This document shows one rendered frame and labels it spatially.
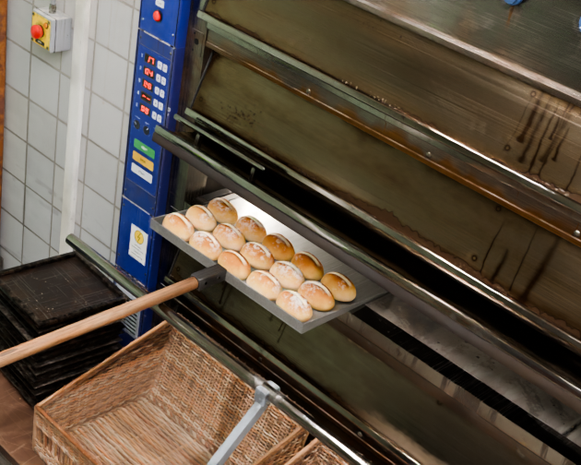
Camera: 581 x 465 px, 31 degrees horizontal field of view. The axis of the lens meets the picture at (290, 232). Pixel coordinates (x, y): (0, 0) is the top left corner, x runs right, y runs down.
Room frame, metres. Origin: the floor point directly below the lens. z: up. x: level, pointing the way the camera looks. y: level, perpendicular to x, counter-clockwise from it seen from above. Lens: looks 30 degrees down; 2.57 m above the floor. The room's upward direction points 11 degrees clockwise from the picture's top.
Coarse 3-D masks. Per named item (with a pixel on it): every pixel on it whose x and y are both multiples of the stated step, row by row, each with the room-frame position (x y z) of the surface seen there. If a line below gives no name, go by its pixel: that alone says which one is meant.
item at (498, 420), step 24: (360, 312) 2.13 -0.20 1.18; (384, 336) 2.05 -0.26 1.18; (408, 336) 2.06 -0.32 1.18; (408, 360) 2.00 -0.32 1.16; (432, 360) 1.98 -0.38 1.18; (456, 384) 1.91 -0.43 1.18; (480, 384) 1.93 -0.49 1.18; (480, 408) 1.87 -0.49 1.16; (504, 408) 1.86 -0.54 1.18; (504, 432) 1.82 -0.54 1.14; (528, 432) 1.79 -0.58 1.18; (552, 432) 1.81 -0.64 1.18; (552, 456) 1.75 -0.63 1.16; (576, 456) 1.74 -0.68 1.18
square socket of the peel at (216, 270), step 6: (216, 264) 2.16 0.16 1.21; (204, 270) 2.12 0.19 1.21; (210, 270) 2.13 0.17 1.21; (216, 270) 2.13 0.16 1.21; (222, 270) 2.14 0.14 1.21; (192, 276) 2.10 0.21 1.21; (198, 276) 2.10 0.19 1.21; (204, 276) 2.10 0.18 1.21; (210, 276) 2.11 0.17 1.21; (216, 276) 2.12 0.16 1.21; (222, 276) 2.14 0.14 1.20; (198, 282) 2.08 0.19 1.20; (204, 282) 2.09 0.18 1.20; (210, 282) 2.11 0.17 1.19; (216, 282) 2.12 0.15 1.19; (198, 288) 2.08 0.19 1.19; (204, 288) 2.09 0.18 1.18
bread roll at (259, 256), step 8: (248, 248) 2.25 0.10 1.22; (256, 248) 2.24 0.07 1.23; (264, 248) 2.24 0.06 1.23; (248, 256) 2.23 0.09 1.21; (256, 256) 2.22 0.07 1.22; (264, 256) 2.22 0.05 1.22; (272, 256) 2.24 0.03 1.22; (256, 264) 2.22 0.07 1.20; (264, 264) 2.22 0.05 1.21; (272, 264) 2.23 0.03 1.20
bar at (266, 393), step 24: (72, 240) 2.21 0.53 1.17; (96, 264) 2.14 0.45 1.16; (144, 288) 2.06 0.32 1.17; (168, 312) 1.98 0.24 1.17; (192, 336) 1.92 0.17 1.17; (264, 384) 1.79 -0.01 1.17; (264, 408) 1.77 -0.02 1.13; (288, 408) 1.73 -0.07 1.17; (240, 432) 1.72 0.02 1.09; (312, 432) 1.68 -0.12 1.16; (216, 456) 1.69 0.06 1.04; (360, 456) 1.62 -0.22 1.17
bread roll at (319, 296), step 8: (312, 280) 2.14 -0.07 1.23; (304, 288) 2.12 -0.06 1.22; (312, 288) 2.11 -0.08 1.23; (320, 288) 2.11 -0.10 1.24; (304, 296) 2.11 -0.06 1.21; (312, 296) 2.10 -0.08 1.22; (320, 296) 2.09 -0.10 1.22; (328, 296) 2.10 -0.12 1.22; (312, 304) 2.09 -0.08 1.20; (320, 304) 2.09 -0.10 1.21; (328, 304) 2.09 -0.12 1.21
